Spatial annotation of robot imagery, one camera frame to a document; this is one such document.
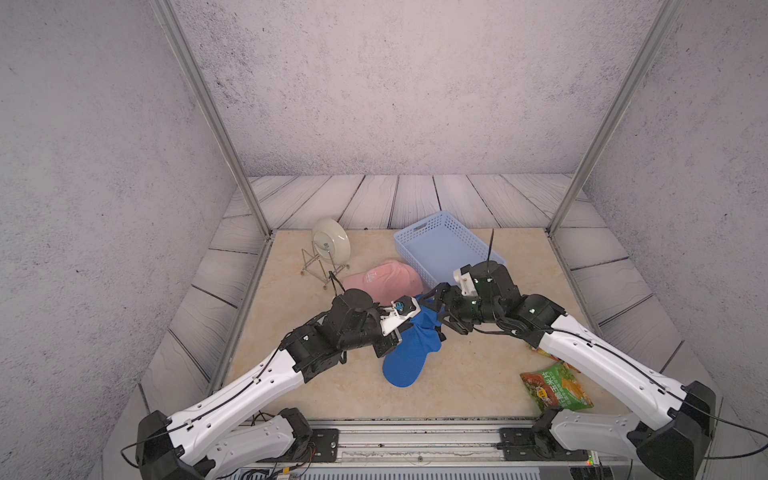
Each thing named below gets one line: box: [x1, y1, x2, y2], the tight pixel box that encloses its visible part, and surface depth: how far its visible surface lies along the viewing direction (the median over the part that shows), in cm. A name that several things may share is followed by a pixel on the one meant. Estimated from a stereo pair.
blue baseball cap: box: [382, 294, 442, 388], surface depth 71 cm
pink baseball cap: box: [342, 259, 424, 305], surface depth 98 cm
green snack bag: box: [520, 362, 594, 413], surface depth 80 cm
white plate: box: [311, 217, 351, 263], surface depth 101 cm
